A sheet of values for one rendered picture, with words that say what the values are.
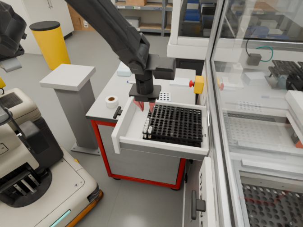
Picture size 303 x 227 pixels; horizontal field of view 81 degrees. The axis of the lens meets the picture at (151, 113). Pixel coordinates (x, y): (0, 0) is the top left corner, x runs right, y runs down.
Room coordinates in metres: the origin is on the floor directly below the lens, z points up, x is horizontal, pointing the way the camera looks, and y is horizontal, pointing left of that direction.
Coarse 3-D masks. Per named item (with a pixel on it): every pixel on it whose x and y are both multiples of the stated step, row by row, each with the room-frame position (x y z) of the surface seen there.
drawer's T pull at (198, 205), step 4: (192, 192) 0.22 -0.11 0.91; (192, 196) 0.20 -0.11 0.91; (192, 200) 0.19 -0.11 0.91; (196, 200) 0.19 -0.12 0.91; (200, 200) 0.19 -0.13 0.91; (204, 200) 0.19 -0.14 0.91; (192, 204) 0.18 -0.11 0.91; (196, 204) 0.18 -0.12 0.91; (200, 204) 0.18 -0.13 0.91; (204, 204) 0.18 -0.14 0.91; (192, 208) 0.17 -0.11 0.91; (196, 208) 0.18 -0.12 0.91; (200, 208) 0.17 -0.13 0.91; (204, 208) 0.17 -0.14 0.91; (192, 212) 0.17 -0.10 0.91; (196, 212) 0.17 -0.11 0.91; (192, 216) 0.16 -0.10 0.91; (196, 216) 0.16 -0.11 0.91
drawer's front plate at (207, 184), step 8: (208, 160) 0.31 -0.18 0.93; (208, 168) 0.28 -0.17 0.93; (208, 176) 0.25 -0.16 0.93; (208, 184) 0.23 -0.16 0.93; (200, 192) 0.25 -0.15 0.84; (208, 192) 0.21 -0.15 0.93; (208, 200) 0.19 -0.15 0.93; (208, 208) 0.17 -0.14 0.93; (208, 216) 0.15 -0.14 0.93; (200, 224) 0.16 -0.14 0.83; (208, 224) 0.13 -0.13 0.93
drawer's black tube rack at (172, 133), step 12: (168, 108) 0.59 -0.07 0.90; (180, 108) 0.59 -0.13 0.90; (156, 120) 0.54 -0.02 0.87; (168, 120) 0.51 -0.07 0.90; (180, 120) 0.55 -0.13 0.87; (192, 120) 0.51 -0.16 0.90; (156, 132) 0.45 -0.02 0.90; (168, 132) 0.47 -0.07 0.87; (180, 132) 0.45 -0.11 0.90; (192, 132) 0.45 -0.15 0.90; (180, 144) 0.42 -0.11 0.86; (192, 144) 0.41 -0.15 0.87
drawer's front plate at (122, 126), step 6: (132, 96) 0.64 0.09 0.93; (132, 102) 0.61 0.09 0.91; (126, 108) 0.55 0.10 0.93; (132, 108) 0.61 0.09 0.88; (126, 114) 0.53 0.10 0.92; (132, 114) 0.60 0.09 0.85; (120, 120) 0.48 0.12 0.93; (126, 120) 0.52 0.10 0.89; (120, 126) 0.46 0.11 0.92; (126, 126) 0.51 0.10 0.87; (114, 132) 0.42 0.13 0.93; (120, 132) 0.45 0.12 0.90; (126, 132) 0.50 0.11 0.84; (114, 138) 0.41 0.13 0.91; (114, 144) 0.41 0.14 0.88; (120, 150) 0.42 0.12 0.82
